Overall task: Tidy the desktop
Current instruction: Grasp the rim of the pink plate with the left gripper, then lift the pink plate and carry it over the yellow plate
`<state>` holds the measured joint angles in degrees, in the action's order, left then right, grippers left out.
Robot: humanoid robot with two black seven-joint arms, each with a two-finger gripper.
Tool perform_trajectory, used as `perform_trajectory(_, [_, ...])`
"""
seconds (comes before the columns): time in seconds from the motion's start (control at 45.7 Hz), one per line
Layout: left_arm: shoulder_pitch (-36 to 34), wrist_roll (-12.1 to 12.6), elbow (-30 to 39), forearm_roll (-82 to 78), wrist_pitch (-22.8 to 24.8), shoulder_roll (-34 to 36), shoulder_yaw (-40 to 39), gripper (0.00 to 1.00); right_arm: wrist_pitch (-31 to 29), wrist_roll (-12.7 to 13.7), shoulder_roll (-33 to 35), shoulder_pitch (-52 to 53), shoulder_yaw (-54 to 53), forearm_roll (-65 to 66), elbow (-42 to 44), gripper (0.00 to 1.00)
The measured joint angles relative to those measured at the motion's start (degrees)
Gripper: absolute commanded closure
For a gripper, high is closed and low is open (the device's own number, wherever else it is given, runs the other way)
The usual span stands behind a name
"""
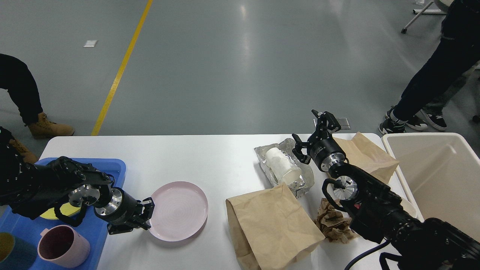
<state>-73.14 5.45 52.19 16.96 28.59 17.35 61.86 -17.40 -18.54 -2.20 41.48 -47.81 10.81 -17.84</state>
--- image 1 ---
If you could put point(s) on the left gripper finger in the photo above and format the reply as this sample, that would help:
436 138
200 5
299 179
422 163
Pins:
145 211

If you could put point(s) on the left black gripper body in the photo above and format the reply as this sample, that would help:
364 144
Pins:
122 213

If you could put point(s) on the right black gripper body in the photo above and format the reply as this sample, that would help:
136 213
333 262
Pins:
325 152

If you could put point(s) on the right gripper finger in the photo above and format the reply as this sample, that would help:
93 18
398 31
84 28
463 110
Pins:
297 150
326 125

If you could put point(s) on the pink plate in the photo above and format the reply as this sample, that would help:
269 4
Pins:
181 209

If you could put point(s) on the pink cup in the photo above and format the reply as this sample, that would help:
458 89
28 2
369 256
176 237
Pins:
63 246

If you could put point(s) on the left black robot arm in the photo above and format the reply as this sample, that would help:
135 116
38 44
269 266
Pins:
69 188

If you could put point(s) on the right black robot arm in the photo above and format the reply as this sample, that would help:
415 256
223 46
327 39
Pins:
376 211

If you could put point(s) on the grey floor plate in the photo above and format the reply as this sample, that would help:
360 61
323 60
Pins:
344 123

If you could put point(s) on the clear plastic wrapper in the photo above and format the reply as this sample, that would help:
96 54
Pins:
299 188

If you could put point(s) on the white paper cup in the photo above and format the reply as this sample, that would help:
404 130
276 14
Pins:
285 171

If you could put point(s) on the yellow plate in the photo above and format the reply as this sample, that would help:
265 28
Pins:
66 209

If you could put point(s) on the crumpled brown paper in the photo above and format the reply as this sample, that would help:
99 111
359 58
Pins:
333 224

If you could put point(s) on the large brown paper bag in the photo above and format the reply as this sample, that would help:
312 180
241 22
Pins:
270 229

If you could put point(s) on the blue plastic tray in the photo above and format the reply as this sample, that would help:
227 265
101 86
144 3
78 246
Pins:
92 228

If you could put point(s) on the person in grey trousers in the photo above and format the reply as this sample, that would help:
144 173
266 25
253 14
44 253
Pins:
433 111

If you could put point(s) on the blue yellow cup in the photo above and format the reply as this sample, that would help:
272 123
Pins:
16 253

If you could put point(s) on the beige plastic bin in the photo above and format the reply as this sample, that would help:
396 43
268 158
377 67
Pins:
440 174

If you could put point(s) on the rolling chair base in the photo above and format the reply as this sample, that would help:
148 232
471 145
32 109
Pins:
434 7

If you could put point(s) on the person in dark trousers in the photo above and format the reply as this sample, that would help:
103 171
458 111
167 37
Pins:
458 50

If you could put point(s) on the person with tan boots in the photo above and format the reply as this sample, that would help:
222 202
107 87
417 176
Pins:
17 79

